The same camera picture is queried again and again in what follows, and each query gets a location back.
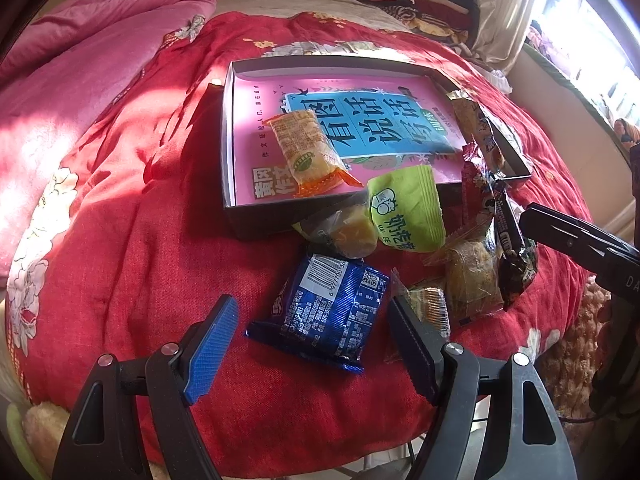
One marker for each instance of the small clear noodle cracker packet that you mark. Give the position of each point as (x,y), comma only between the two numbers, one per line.
(430,305)

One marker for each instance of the clear packet with yellow cake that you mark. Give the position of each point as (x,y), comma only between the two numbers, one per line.
(350,237)

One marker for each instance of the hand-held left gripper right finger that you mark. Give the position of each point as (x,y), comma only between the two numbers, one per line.
(415,350)

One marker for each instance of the pink and blue book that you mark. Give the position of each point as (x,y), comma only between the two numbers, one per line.
(260,125)

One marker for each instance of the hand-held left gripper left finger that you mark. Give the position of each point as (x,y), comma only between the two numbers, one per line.
(210,350)

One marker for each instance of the blue snack packet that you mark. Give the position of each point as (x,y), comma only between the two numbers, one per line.
(325,310)

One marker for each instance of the pile of folded clothes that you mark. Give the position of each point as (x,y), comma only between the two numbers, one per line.
(430,5)

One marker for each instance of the window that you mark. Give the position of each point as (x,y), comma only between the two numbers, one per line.
(590,20)

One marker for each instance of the grey cardboard box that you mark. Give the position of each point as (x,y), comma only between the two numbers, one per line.
(260,222)

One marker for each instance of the orange patterned cloth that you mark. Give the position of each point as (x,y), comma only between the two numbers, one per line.
(627,132)

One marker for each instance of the green windowsill cover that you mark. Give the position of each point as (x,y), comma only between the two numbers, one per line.
(565,85)

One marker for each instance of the beige bed sheet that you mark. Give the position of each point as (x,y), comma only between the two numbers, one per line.
(310,5)

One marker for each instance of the clear packet with brown pastry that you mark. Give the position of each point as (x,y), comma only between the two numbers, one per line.
(470,275)

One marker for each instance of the orange snack packet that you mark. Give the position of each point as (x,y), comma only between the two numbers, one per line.
(305,145)

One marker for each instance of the tan snack packet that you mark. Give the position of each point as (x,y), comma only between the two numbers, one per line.
(475,125)

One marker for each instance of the black and green snack packet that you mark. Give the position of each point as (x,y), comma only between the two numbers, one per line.
(517,275)

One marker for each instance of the red floral quilt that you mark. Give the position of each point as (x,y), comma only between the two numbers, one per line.
(150,240)

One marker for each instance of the pink quilt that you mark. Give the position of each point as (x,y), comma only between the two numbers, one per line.
(75,60)

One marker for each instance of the cream curtain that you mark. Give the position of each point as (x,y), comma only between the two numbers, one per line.
(500,10)

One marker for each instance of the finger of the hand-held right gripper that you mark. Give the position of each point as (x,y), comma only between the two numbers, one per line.
(565,235)

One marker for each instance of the white cloth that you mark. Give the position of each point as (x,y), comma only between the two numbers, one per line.
(497,75)

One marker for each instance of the red snack packet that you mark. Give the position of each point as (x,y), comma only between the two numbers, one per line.
(475,180)

